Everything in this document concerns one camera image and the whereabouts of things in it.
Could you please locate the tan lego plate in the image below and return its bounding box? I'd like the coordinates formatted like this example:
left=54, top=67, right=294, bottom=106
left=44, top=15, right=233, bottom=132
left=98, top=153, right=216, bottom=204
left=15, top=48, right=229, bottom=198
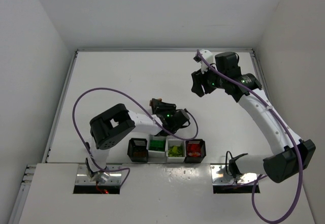
left=133, top=151, right=146, bottom=158
left=149, top=98, right=162, bottom=106

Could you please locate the lime curved lego brick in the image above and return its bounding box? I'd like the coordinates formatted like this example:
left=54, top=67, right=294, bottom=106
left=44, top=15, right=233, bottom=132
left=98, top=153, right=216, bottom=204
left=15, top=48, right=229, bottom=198
left=169, top=146, right=182, bottom=155

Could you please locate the long green lego brick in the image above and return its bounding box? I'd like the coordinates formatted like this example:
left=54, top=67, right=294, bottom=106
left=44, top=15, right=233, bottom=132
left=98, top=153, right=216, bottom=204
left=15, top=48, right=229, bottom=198
left=149, top=140, right=165, bottom=151

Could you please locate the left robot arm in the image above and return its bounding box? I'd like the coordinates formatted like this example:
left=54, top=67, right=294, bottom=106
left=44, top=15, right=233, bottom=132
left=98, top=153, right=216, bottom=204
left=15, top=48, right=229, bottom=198
left=86, top=99, right=190, bottom=177

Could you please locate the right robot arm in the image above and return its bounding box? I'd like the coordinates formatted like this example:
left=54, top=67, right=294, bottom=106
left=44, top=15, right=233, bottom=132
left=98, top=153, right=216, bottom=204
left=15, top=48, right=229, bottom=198
left=191, top=49, right=316, bottom=183

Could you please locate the left white bin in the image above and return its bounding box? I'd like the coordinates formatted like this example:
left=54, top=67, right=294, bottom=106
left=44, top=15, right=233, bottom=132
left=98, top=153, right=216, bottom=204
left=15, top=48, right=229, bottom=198
left=147, top=135, right=167, bottom=158

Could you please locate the white bin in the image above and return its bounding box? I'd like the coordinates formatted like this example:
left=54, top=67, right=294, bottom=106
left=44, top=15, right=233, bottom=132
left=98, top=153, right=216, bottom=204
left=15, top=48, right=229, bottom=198
left=147, top=135, right=167, bottom=158
left=166, top=139, right=185, bottom=163

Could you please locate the right white bin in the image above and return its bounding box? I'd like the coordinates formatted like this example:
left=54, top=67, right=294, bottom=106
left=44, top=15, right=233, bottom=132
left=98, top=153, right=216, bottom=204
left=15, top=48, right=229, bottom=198
left=166, top=139, right=185, bottom=163

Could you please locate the far left black bin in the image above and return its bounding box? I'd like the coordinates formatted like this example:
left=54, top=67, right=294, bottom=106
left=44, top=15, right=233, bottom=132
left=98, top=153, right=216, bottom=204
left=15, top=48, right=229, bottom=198
left=127, top=138, right=149, bottom=163

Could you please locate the black bin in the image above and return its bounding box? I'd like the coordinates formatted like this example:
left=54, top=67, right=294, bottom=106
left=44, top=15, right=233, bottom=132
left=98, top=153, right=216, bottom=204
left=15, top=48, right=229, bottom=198
left=127, top=138, right=149, bottom=163
left=184, top=139, right=206, bottom=164

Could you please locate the far right black bin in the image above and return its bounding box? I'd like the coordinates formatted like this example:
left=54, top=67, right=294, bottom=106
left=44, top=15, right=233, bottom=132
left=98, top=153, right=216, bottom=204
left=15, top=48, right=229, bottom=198
left=184, top=139, right=206, bottom=164

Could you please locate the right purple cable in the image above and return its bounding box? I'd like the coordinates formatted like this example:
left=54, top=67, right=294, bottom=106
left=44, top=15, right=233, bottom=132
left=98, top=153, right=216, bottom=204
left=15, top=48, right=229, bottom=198
left=196, top=49, right=304, bottom=223

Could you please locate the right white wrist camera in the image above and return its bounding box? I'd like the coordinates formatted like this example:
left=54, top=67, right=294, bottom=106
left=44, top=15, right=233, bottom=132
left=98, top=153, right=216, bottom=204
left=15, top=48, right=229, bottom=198
left=193, top=49, right=214, bottom=74

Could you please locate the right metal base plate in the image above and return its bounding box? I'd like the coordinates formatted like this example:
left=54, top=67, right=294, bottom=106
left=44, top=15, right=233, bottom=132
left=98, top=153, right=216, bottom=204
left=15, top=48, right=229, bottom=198
left=210, top=164, right=257, bottom=186

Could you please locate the metal base plate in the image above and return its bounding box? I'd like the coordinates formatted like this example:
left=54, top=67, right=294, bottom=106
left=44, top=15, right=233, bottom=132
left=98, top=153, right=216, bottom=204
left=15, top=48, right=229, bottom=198
left=75, top=164, right=124, bottom=186
left=210, top=164, right=257, bottom=186

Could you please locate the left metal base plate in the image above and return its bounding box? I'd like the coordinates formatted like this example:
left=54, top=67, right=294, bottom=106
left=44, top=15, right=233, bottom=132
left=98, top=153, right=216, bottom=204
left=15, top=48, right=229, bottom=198
left=75, top=164, right=124, bottom=186

